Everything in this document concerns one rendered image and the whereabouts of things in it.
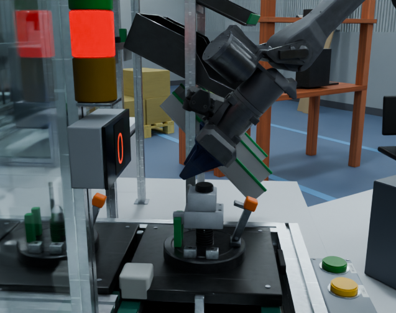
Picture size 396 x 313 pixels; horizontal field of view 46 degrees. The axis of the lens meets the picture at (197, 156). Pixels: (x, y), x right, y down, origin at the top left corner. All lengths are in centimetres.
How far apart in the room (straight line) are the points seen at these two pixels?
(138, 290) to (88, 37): 38
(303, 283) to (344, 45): 777
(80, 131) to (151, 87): 552
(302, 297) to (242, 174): 34
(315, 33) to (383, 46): 726
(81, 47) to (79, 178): 14
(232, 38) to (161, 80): 545
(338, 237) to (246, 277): 48
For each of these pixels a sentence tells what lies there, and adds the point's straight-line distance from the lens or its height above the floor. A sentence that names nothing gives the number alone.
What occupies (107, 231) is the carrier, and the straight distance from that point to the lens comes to 92.
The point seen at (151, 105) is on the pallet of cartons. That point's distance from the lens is 603.
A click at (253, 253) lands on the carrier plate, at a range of 83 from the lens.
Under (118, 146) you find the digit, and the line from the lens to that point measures 56.
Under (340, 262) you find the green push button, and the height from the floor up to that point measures 97.
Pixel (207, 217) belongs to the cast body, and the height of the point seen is 105.
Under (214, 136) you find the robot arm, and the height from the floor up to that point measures 120.
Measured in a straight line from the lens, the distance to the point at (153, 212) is 129.
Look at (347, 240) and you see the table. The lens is 118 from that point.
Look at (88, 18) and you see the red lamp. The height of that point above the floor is 135.
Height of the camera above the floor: 134
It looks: 15 degrees down
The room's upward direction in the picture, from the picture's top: straight up
